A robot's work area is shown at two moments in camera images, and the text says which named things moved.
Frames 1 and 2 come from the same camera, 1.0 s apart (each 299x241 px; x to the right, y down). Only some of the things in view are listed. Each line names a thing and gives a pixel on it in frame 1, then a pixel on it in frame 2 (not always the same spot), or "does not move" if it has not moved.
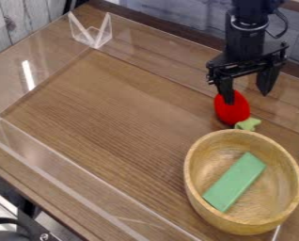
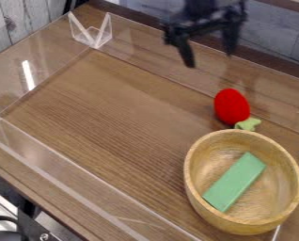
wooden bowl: [245, 181] does not move
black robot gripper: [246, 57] → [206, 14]
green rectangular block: [234, 182] does not move
